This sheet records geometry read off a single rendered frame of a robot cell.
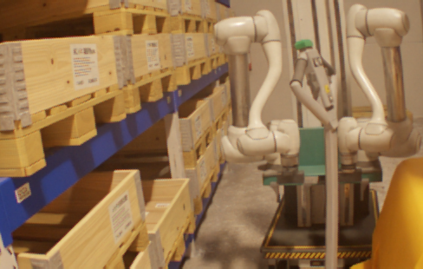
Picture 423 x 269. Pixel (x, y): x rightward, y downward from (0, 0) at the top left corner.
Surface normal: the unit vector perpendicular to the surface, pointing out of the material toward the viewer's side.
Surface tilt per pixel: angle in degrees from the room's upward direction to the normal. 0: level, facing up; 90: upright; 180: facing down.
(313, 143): 90
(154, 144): 90
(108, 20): 90
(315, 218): 90
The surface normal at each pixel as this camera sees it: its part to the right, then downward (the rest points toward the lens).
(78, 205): -0.15, 0.21
